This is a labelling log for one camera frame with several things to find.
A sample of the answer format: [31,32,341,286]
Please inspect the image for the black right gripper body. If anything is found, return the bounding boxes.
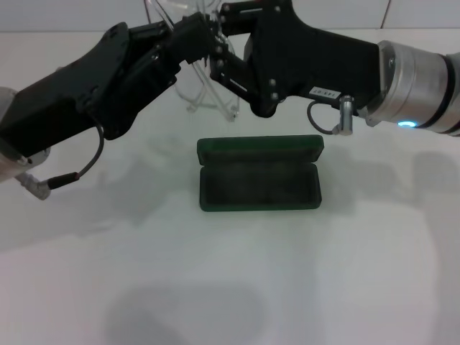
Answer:
[245,0,382,108]

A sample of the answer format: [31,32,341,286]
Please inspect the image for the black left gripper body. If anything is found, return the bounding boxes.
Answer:
[0,22,183,161]

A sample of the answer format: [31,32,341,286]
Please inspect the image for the clear white glasses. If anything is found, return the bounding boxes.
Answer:
[144,0,242,124]

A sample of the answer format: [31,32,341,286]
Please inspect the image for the green glasses case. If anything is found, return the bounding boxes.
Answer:
[196,134,326,213]

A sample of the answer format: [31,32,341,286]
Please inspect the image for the right gripper cable silver plug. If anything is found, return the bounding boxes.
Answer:
[306,93,356,137]

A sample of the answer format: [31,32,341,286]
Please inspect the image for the gripper cable silver plug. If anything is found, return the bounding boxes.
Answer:
[306,93,356,137]
[19,123,106,201]

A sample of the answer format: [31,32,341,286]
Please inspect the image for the left gripper cable silver plug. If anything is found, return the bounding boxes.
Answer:
[19,123,106,201]

